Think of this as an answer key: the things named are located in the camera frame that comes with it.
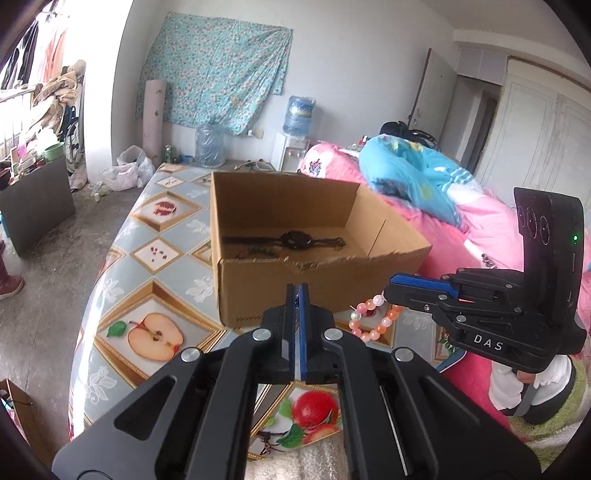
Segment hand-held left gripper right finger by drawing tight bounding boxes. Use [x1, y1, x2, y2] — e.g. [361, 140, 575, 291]
[298, 283, 541, 480]

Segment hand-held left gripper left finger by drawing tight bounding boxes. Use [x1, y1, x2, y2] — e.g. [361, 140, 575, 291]
[52, 283, 298, 480]

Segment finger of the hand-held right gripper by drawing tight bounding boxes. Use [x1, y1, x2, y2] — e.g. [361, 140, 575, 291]
[389, 272, 460, 297]
[384, 282, 462, 341]

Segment brown cardboard box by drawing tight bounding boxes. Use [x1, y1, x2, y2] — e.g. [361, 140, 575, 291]
[210, 171, 432, 329]

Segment pink peach bead bracelet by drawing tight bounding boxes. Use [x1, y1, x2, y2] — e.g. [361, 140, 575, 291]
[348, 294, 404, 343]

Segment square digital wrist watch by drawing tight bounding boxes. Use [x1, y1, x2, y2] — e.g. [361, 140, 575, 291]
[223, 231, 348, 252]

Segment blue flat object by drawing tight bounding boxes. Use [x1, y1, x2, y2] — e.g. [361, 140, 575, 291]
[436, 348, 466, 374]

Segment pink floral blanket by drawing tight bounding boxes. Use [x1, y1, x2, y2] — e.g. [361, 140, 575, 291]
[298, 141, 591, 444]

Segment blue printed quilt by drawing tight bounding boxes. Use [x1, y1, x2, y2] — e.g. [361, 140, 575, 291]
[359, 134, 483, 227]

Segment green fluffy garment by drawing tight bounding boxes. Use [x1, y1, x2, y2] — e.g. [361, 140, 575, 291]
[512, 378, 591, 444]

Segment white wardrobe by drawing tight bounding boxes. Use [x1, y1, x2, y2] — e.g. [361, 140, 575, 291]
[475, 55, 591, 217]

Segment grey door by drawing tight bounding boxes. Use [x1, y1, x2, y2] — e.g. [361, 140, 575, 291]
[409, 48, 458, 148]

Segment empty clear water jug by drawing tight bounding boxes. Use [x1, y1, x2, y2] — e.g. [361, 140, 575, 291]
[195, 122, 226, 168]

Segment blue water bottle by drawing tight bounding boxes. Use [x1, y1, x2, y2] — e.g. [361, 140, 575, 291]
[283, 95, 317, 138]

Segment white plastic bags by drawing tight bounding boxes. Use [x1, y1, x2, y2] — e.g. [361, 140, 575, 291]
[100, 145, 155, 192]

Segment pale pink roll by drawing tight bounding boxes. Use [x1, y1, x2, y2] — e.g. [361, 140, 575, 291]
[141, 79, 166, 164]

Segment brown paper bag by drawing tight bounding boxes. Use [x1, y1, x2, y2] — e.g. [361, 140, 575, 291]
[0, 378, 51, 462]

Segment dark cabinet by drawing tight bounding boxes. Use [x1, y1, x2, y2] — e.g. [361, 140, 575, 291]
[0, 157, 77, 257]

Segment wheelchair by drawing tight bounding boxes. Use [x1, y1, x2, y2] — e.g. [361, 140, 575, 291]
[62, 104, 88, 178]

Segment pile of beige clothes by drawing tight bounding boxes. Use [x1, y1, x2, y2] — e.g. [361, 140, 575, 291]
[32, 60, 86, 134]

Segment metal railing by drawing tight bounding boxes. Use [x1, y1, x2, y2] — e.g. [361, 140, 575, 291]
[0, 88, 51, 153]

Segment pink hanging garment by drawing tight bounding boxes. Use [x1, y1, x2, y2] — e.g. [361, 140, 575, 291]
[39, 28, 68, 84]

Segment dark hanging jacket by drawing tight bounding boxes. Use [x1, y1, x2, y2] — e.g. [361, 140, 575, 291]
[0, 18, 40, 90]

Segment teal floral wall cloth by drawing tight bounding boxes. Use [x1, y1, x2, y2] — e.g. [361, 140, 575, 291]
[137, 11, 294, 137]

